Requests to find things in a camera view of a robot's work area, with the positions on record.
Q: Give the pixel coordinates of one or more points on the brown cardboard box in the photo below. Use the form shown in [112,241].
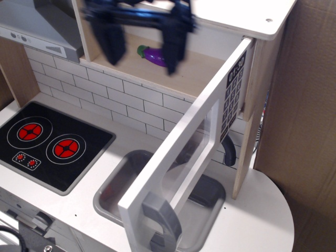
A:
[297,146]

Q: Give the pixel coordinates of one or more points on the white toy microwave door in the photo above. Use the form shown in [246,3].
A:
[149,208]

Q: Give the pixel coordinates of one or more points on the white wooden microwave cabinet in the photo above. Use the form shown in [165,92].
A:
[222,25]

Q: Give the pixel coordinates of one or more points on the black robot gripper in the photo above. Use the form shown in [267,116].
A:
[106,18]

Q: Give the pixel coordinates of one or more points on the purple toy eggplant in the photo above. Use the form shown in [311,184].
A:
[153,55]

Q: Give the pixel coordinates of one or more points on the grey toy sink basin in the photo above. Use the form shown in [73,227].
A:
[197,215]

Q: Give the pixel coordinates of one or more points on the grey toy range hood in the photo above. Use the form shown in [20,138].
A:
[41,25]

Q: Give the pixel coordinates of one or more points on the black toy stove top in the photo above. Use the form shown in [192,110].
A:
[51,148]

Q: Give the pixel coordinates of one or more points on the grey oven knob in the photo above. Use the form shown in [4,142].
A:
[42,221]

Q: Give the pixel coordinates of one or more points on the dark grey toy faucet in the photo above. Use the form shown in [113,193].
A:
[230,151]

